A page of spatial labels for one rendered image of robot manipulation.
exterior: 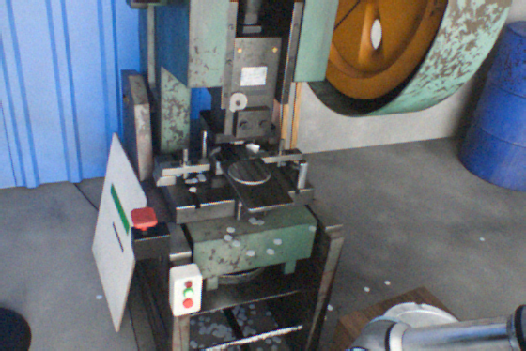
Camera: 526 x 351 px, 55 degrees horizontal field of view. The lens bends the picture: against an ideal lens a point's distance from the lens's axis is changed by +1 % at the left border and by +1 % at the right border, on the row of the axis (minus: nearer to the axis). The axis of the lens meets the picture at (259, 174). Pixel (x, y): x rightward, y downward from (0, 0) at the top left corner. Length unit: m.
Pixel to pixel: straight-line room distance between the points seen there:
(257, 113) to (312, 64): 0.20
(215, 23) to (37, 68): 1.44
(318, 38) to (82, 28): 1.39
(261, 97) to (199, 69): 0.23
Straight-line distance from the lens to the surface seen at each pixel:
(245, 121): 1.40
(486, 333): 1.10
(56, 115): 2.66
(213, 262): 1.50
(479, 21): 1.28
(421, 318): 1.74
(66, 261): 2.37
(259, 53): 1.37
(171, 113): 1.65
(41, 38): 2.52
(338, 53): 1.70
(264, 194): 1.40
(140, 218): 1.32
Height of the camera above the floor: 1.57
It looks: 32 degrees down
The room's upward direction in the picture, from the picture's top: 7 degrees clockwise
